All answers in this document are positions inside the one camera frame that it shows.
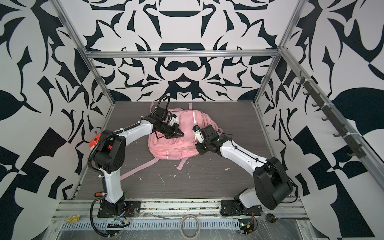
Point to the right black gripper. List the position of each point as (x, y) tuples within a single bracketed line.
[(202, 150)]

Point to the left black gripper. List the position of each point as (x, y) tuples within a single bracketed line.
[(175, 134)]

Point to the pink student backpack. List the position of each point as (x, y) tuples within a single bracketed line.
[(178, 149)]

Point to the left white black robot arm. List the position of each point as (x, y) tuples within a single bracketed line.
[(108, 151)]

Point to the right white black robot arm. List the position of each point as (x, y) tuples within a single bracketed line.
[(271, 182)]

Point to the red monster plush toy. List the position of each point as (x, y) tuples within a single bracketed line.
[(94, 141)]

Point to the roll of clear tape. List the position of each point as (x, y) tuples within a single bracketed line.
[(190, 222)]

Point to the yellow tape piece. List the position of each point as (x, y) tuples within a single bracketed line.
[(73, 219)]

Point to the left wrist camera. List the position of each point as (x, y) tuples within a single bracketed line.
[(174, 119)]

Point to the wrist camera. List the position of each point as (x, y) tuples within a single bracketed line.
[(174, 119), (198, 134)]

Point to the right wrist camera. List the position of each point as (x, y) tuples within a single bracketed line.
[(198, 134)]

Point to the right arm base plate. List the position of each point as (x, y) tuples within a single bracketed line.
[(236, 208)]

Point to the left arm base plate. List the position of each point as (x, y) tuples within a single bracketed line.
[(121, 209)]

